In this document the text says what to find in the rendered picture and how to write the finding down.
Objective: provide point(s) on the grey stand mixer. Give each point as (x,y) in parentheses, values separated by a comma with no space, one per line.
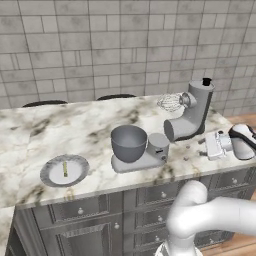
(193,116)

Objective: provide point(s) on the black chair back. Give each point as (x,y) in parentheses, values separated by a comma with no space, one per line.
(45,103)

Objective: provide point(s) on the grey rimmed white plate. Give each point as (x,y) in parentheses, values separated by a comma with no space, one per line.
(53,175)

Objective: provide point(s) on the grey metal mixer bowl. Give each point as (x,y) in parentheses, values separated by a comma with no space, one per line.
(128,143)

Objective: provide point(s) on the grey cupboard door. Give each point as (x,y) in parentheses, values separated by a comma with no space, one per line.
(83,240)

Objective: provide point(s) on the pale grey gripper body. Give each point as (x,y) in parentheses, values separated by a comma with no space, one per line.
(214,146)

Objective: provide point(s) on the grey drawer front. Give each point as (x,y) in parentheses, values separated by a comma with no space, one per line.
(150,195)
(146,238)
(245,178)
(148,218)
(216,237)
(66,210)

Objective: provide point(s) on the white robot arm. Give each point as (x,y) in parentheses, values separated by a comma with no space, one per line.
(213,213)

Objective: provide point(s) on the round silver door knob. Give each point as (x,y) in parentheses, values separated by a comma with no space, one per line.
(116,226)

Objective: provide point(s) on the yellow butter stick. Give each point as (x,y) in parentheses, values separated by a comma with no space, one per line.
(65,169)

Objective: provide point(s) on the round silver drawer knob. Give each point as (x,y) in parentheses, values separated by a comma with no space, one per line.
(163,194)
(234,181)
(156,238)
(160,218)
(80,210)

